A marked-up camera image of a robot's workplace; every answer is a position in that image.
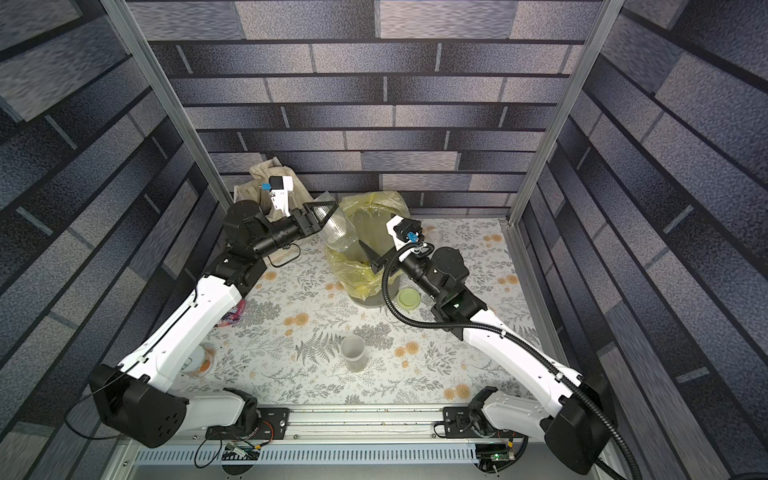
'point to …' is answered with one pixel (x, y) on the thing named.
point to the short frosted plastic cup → (353, 349)
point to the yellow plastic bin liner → (369, 212)
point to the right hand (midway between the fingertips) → (378, 225)
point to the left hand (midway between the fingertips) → (331, 206)
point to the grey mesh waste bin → (378, 301)
